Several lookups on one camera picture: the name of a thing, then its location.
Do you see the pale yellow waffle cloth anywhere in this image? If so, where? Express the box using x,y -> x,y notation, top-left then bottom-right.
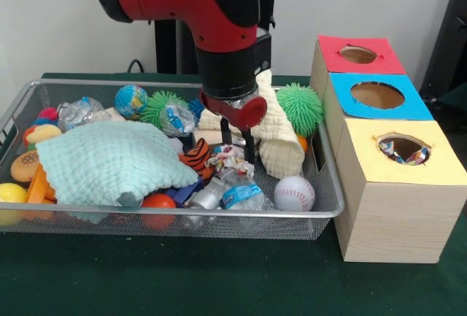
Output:
198,69 -> 306,180

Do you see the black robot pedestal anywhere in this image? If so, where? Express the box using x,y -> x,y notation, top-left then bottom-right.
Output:
147,0 -> 295,75

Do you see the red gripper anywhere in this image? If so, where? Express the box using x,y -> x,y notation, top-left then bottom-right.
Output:
199,89 -> 268,165

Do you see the colourful polka dot cloth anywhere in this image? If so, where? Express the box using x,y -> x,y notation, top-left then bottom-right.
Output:
378,139 -> 431,166

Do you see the green spiky rubber ball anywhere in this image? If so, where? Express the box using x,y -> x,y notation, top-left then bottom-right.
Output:
276,82 -> 325,137
139,90 -> 189,127

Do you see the wooden box with three holes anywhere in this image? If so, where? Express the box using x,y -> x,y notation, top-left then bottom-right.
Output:
309,34 -> 467,264

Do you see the red ball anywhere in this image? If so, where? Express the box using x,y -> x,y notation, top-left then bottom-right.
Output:
140,193 -> 177,230

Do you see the globe print ball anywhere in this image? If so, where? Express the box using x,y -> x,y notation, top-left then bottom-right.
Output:
114,85 -> 150,120

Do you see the small colourful patterned cloth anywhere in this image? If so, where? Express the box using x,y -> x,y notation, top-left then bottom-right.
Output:
206,145 -> 255,178

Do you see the crushed clear water bottle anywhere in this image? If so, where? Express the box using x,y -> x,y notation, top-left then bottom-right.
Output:
218,177 -> 264,211

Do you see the mint green waffle cloth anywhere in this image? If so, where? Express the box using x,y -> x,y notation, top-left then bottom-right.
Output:
35,120 -> 200,207

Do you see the white baseball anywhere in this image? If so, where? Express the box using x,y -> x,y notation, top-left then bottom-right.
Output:
274,176 -> 316,212

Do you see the black looped cable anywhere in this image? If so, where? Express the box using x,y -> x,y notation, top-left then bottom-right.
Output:
126,58 -> 147,74

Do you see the dark green table cloth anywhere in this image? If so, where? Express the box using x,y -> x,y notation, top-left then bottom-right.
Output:
0,72 -> 467,316
436,84 -> 467,134

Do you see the shallow mesh bin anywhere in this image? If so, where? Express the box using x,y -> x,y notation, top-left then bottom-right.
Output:
0,78 -> 346,241

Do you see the orange tiger plush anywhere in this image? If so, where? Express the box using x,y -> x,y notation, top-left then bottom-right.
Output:
178,138 -> 215,178

